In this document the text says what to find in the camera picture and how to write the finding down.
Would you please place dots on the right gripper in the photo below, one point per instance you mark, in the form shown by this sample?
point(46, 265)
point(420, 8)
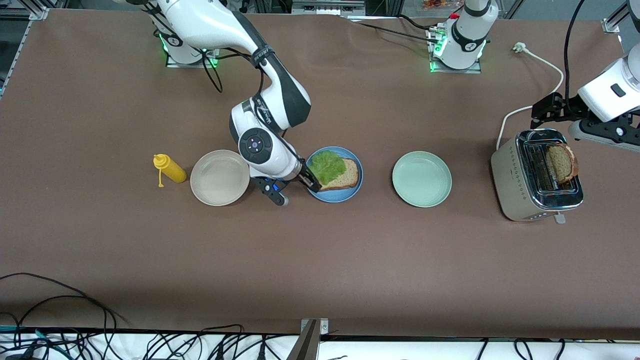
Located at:
point(306, 176)

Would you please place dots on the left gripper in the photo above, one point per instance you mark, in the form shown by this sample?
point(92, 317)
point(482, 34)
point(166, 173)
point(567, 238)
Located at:
point(555, 106)

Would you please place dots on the green lettuce leaf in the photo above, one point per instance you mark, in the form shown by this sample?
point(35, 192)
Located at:
point(327, 167)

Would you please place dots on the brown bread slice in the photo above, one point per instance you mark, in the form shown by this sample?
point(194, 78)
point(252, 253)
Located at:
point(562, 162)
point(347, 175)

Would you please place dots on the yellow squeeze bottle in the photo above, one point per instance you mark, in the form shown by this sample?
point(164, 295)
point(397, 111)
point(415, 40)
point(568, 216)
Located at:
point(172, 170)

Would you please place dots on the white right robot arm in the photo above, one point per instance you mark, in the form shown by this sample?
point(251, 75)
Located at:
point(200, 20)

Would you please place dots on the blue round plate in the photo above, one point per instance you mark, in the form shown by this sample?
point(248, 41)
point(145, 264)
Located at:
point(340, 196)

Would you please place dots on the white round plate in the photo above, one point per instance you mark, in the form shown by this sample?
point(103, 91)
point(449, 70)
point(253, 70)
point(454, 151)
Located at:
point(215, 177)

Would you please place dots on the pale green round plate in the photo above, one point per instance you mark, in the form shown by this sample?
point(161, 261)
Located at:
point(422, 179)

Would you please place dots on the beige chrome toaster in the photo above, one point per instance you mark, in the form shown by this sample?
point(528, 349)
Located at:
point(507, 180)

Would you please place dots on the orange packet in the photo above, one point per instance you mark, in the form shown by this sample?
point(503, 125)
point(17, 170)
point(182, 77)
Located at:
point(437, 4)

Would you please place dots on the grey power strip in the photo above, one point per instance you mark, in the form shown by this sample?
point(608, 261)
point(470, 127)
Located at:
point(327, 7)

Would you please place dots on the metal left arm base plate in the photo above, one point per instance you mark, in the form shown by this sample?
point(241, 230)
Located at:
point(455, 71)

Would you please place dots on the aluminium corner bracket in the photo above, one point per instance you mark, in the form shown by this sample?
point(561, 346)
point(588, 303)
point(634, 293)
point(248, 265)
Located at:
point(611, 25)

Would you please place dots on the metal post bracket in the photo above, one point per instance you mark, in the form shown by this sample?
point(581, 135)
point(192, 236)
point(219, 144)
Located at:
point(324, 326)

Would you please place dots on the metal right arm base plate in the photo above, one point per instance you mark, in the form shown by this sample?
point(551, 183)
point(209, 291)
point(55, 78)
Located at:
point(190, 65)

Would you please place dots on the aluminium profile post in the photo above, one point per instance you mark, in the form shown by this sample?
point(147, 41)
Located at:
point(305, 347)

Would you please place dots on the aluminium table frame rail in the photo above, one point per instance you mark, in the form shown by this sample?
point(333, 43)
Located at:
point(17, 55)

